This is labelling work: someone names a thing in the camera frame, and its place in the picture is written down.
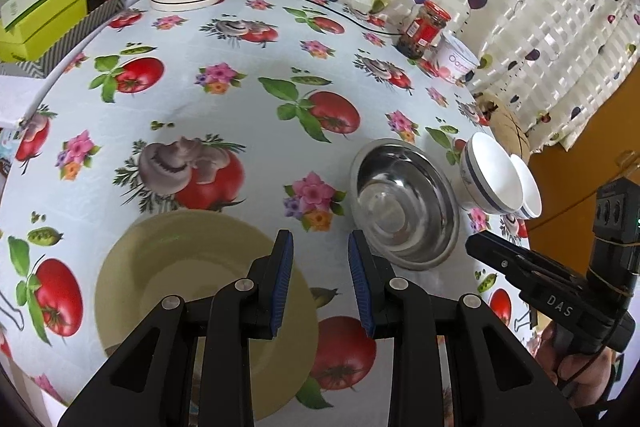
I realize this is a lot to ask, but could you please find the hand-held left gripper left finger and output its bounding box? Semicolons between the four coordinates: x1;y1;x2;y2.
57;229;295;427

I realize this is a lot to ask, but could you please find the person's right hand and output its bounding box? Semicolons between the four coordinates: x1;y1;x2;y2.
532;323;617;409

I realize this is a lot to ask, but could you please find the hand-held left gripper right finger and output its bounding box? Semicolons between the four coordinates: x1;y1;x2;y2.
347;229;583;427

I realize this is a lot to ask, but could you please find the black white zigzag box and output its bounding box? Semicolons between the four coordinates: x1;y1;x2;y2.
0;0;125;80

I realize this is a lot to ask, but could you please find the glass jar with red lid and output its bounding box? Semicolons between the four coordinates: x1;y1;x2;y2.
397;1;451;59

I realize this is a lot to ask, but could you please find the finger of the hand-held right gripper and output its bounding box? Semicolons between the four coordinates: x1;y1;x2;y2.
465;232;577;296

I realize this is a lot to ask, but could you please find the brown woven basket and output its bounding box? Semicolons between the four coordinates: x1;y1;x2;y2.
475;92;531;155

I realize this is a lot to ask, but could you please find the tan plate with brown patch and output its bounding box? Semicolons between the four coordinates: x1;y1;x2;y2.
94;210;319;423

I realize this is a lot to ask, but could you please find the black power cable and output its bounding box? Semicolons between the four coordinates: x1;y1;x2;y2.
222;0;406;38

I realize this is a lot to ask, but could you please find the white yogurt cup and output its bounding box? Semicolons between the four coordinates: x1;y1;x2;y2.
432;32;480;85

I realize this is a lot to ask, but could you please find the white bowl with blue stripe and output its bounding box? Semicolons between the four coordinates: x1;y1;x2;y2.
510;154;542;220
459;132;523;214

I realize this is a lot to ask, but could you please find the green cardboard box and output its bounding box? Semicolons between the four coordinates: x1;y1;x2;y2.
0;0;90;62

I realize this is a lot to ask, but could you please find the wooden cabinet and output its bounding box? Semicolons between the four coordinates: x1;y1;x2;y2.
525;57;640;258

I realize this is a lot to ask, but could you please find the white side cabinet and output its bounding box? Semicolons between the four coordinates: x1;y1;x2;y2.
0;74;56;128

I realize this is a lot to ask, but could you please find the black binder clip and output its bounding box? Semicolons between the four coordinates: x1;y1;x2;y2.
512;304;540;333

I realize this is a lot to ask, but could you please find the stainless steel bowl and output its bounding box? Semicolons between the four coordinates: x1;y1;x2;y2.
349;139;460;271

